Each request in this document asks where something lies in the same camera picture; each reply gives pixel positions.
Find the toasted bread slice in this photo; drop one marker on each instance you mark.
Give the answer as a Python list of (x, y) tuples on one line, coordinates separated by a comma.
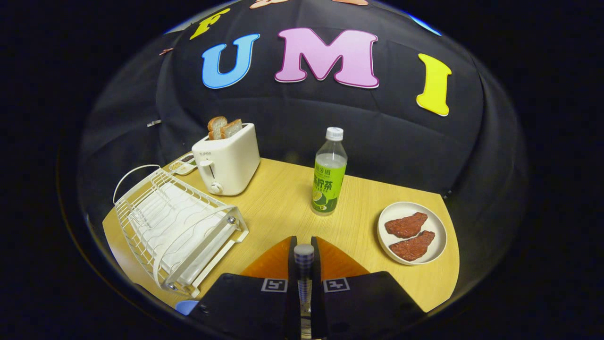
[(215, 126), (232, 128)]

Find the green label drink bottle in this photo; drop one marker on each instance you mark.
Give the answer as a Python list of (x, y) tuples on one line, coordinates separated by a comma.
[(328, 184)]

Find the red meat piece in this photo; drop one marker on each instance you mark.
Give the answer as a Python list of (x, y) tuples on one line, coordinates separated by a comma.
[(413, 246), (406, 225)]

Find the white divided seasoning tray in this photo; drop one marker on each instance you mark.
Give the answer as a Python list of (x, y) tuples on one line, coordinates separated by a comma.
[(181, 165)]

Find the white toaster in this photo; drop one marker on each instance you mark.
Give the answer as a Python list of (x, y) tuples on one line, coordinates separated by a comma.
[(231, 163)]

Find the blue plate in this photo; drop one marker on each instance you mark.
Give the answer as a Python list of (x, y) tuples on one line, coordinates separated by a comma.
[(186, 308)]

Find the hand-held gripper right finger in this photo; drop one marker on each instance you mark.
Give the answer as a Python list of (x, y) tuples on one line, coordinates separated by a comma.
[(363, 307)]

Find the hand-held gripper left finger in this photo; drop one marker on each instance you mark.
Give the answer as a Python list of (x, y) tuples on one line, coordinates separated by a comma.
[(245, 307)]

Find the black backdrop cloth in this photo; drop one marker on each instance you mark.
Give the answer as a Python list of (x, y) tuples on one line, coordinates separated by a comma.
[(292, 113)]

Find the white plate with meat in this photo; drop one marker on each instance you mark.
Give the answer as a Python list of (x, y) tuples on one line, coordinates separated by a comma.
[(436, 222)]

